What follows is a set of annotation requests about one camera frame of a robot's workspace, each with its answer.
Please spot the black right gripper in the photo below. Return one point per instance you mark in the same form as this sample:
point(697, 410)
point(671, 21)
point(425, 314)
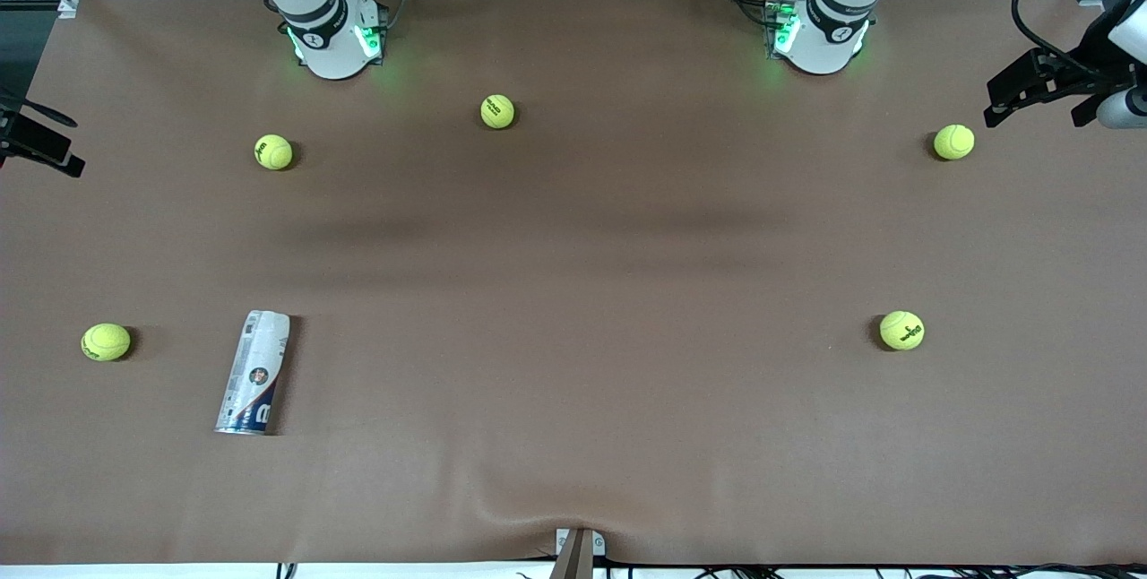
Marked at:
point(27, 138)

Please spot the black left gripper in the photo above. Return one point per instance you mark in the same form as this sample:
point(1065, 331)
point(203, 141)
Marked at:
point(1087, 60)

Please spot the clear white-blue tennis ball can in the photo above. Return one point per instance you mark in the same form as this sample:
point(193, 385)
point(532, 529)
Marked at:
point(254, 373)

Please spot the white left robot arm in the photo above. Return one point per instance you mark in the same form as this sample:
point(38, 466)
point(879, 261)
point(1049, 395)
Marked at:
point(833, 32)

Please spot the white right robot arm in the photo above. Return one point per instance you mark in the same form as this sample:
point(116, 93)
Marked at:
point(327, 32)

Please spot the yellow tennis ball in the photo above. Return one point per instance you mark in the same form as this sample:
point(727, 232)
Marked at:
point(273, 151)
point(497, 111)
point(901, 330)
point(106, 341)
point(953, 142)

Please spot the brown table cover mat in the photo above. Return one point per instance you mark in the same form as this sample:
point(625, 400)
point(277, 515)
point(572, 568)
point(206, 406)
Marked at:
point(573, 400)

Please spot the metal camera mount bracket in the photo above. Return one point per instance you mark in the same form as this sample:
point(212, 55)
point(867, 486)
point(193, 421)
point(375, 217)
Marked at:
point(578, 552)

